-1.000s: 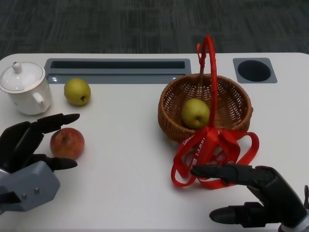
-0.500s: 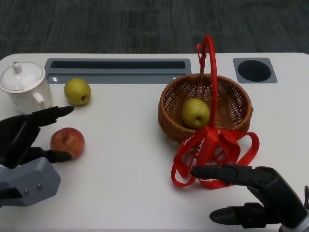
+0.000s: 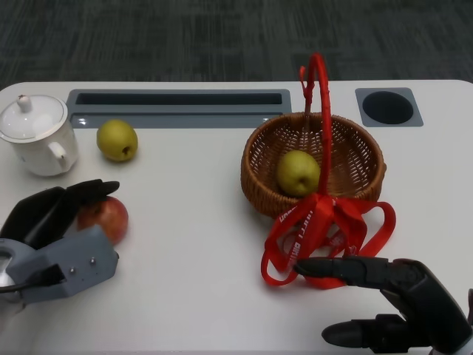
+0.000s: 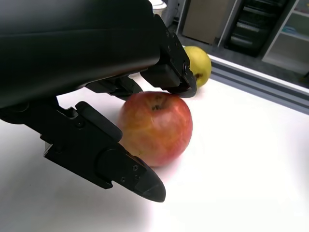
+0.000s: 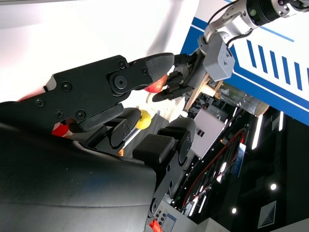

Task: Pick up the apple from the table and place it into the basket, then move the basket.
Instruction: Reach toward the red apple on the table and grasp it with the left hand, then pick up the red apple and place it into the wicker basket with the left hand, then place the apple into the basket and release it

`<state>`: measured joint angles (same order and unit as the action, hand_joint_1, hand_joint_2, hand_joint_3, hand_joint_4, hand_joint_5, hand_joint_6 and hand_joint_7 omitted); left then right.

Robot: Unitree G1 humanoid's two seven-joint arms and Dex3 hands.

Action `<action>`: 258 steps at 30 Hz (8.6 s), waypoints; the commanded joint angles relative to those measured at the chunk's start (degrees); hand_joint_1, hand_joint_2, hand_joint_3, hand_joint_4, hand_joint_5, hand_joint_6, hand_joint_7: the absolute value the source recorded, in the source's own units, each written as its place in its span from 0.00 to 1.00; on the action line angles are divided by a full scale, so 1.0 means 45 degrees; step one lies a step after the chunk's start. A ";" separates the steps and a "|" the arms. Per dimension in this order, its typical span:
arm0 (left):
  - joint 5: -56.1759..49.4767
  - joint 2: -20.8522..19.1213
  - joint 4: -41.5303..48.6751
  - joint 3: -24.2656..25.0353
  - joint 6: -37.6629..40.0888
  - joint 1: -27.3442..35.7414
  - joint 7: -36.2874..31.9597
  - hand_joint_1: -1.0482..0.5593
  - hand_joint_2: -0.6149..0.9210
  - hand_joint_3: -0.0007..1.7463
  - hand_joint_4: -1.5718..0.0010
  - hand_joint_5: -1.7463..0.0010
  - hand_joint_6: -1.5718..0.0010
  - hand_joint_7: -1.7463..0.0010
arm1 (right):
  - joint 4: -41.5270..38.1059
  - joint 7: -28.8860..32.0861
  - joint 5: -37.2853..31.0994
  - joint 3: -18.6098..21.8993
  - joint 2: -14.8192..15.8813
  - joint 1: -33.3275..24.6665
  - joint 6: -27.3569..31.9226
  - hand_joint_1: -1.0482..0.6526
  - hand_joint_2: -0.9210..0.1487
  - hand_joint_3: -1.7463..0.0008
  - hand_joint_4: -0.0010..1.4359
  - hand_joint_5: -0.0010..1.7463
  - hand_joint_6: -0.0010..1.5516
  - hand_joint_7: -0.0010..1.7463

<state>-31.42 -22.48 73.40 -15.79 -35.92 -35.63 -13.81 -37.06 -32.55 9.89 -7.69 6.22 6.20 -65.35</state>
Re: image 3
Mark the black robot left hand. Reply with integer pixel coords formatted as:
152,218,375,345
0,179,121,252

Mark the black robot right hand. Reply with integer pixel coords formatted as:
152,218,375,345
293,257,473,355

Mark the red apple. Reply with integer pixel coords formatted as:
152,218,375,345
75,196,129,246

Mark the red printed ribbon bow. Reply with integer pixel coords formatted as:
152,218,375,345
260,194,397,291

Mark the wicker basket with red handle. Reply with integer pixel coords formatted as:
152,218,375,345
239,52,387,219

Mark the white lidded ceramic mug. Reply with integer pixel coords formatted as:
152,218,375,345
0,94,80,177

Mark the green pear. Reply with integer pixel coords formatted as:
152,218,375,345
276,149,321,197
96,118,139,163

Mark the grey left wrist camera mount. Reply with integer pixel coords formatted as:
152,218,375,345
5,225,120,305

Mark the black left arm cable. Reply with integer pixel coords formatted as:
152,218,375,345
0,283,38,295

